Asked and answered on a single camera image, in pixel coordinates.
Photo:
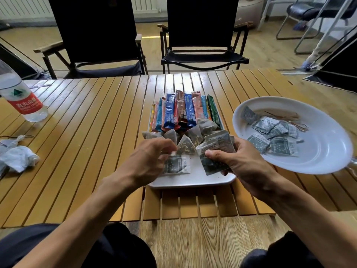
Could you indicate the person's left leg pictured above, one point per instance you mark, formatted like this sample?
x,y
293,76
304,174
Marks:
x,y
41,242

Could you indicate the white round bowl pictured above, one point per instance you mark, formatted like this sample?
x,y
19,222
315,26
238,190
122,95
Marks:
x,y
326,147

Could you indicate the white metal frame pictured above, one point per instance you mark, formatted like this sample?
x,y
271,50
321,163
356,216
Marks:
x,y
334,25

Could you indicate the person's right forearm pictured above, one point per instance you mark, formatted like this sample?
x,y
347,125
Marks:
x,y
312,220

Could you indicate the pyramid mesh tea bag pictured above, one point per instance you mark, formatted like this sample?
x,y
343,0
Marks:
x,y
193,133
170,135
207,125
152,135
186,146

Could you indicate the black fabric backdrop panel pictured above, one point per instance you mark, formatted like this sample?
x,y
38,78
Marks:
x,y
16,61
343,66

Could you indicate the person's left forearm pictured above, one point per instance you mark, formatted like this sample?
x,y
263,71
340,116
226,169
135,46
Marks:
x,y
78,228

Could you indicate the small white pen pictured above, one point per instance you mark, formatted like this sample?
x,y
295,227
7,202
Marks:
x,y
41,85

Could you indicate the small blue bundle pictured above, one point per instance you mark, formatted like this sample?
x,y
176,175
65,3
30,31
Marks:
x,y
299,25

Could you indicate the person's right leg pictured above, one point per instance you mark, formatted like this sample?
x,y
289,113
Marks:
x,y
284,254

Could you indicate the row of colourful stick packets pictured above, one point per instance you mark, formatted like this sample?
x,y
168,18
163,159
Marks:
x,y
184,108

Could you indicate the crumpled white tissue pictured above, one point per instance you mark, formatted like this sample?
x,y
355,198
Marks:
x,y
22,159
11,142

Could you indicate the grey rectangular tray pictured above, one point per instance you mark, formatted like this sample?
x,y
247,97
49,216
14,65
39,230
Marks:
x,y
195,178

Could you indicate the clear bottle with red cap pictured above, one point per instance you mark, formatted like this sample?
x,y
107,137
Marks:
x,y
22,103

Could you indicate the clear patterned glass cup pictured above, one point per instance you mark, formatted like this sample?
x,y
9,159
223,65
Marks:
x,y
353,164

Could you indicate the person's left hand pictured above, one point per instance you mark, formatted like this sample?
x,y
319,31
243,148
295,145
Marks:
x,y
145,161

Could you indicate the black folding chair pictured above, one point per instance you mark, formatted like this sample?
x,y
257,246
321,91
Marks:
x,y
202,22
94,27

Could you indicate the beige inflatable sofa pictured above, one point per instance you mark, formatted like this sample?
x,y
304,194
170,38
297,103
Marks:
x,y
248,11

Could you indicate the white wall radiator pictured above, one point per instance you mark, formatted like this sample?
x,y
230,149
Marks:
x,y
25,5

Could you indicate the black office chair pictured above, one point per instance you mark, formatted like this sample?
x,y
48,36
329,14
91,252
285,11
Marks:
x,y
304,11

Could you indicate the pile of grey sachets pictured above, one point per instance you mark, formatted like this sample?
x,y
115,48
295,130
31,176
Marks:
x,y
281,146

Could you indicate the person's right hand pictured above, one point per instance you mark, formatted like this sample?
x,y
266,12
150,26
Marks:
x,y
251,170

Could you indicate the person's leg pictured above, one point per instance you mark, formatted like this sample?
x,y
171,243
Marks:
x,y
284,254
41,242

